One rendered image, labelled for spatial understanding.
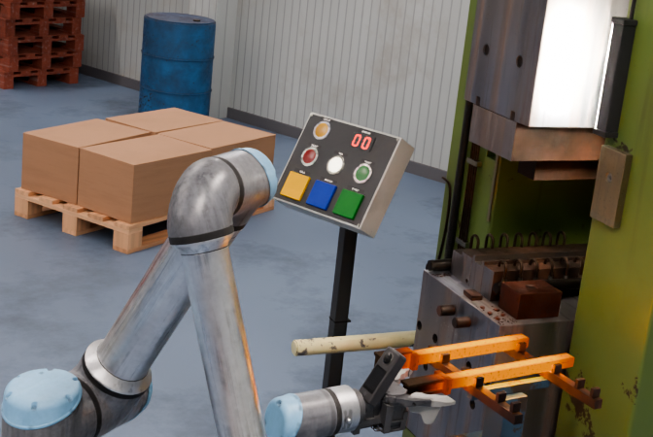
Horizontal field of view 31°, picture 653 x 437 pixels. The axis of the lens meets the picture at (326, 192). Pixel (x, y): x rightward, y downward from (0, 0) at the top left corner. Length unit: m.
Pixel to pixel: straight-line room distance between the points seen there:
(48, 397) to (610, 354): 1.25
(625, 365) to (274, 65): 6.00
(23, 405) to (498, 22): 1.40
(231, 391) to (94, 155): 3.79
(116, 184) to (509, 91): 3.22
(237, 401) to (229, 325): 0.14
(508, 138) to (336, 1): 5.29
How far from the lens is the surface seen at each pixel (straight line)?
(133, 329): 2.34
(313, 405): 2.21
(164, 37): 8.17
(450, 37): 7.46
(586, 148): 2.91
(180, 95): 8.22
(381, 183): 3.19
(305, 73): 8.23
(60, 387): 2.36
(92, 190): 5.84
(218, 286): 2.05
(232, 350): 2.07
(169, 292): 2.27
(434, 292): 3.01
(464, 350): 2.57
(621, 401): 2.74
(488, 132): 2.88
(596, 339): 2.79
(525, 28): 2.76
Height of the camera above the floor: 1.90
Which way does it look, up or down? 16 degrees down
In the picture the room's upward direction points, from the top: 6 degrees clockwise
